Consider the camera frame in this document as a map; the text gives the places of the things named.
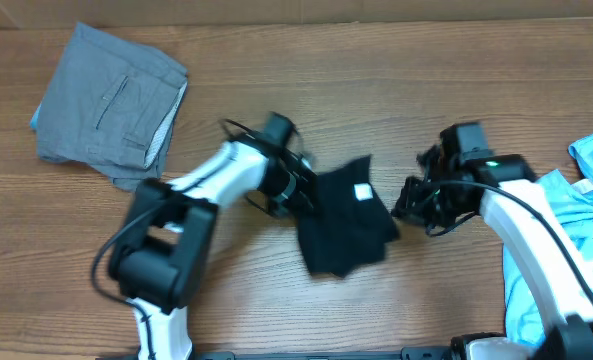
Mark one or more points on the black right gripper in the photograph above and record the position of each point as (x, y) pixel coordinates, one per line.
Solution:
(411, 198)

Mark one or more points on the light blue t-shirt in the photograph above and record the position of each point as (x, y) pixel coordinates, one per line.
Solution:
(572, 205)

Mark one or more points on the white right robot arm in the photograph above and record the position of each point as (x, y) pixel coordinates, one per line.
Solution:
(464, 178)

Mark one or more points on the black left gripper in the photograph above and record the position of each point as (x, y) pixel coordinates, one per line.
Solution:
(300, 201)

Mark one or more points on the light blue cloth under trousers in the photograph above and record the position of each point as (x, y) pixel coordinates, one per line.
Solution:
(34, 118)

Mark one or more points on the black t-shirt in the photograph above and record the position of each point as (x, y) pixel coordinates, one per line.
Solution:
(351, 225)

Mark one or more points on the grey folded trousers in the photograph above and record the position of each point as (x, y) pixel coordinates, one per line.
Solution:
(111, 104)

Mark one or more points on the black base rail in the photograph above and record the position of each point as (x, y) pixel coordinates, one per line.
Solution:
(406, 353)

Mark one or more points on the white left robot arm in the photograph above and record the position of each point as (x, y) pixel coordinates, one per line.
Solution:
(159, 254)

